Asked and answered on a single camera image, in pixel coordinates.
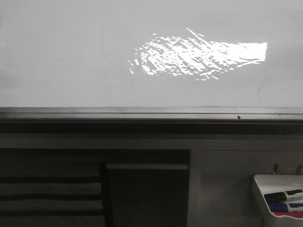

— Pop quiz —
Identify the white marker tray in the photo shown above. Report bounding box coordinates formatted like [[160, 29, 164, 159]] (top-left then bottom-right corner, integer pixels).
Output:
[[252, 174, 303, 227]]

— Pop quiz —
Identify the pink capped whiteboard marker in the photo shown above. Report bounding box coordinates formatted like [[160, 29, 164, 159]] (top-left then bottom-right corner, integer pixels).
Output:
[[273, 212, 303, 218]]

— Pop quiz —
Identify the white whiteboard with aluminium frame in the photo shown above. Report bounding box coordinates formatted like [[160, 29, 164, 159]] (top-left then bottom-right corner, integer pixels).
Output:
[[0, 0, 303, 122]]

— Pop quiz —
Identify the black capped whiteboard marker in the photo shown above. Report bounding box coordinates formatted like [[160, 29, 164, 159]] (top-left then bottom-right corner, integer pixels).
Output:
[[264, 189, 303, 202]]

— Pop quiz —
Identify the blue capped whiteboard marker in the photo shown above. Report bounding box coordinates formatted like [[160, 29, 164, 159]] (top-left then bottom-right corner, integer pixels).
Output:
[[267, 203, 303, 212]]

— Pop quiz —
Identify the left black tray hook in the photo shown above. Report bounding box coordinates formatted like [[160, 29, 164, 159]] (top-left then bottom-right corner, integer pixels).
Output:
[[272, 164, 279, 175]]

